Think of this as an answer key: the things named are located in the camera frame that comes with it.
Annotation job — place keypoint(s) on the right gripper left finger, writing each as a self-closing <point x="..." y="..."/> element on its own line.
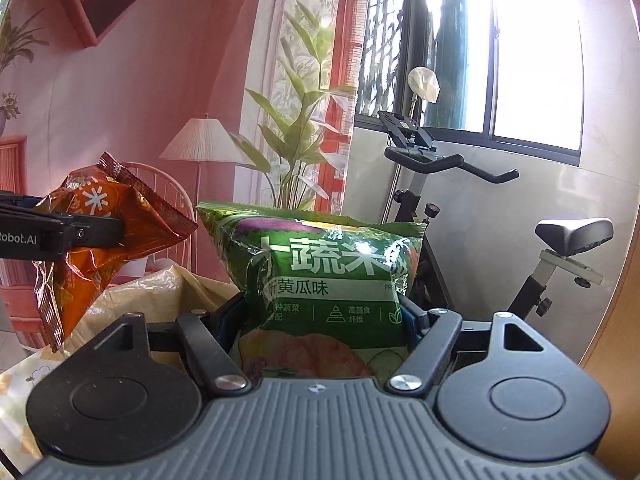
<point x="206" y="341"/>

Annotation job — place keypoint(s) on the cardboard box with plastic liner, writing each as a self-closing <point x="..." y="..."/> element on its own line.
<point x="160" y="296"/>

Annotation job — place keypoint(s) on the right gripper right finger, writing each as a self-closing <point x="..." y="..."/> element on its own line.
<point x="431" y="336"/>

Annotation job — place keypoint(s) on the white cloth on pole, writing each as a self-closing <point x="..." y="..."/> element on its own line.
<point x="423" y="82"/>

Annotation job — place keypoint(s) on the wooden headboard panel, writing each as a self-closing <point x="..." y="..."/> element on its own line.
<point x="613" y="359"/>

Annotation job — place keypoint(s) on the printed room backdrop cloth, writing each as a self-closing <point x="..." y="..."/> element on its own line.
<point x="248" y="100"/>

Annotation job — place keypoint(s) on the orange snack bag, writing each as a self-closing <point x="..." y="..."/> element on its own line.
<point x="67" y="287"/>

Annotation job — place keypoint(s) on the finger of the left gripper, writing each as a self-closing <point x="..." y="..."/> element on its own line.
<point x="92" y="232"/>

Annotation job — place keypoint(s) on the green vegetable chips bag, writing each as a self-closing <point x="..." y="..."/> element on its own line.
<point x="322" y="290"/>

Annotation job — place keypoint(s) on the window with black frame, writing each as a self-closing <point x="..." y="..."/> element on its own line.
<point x="510" y="72"/>

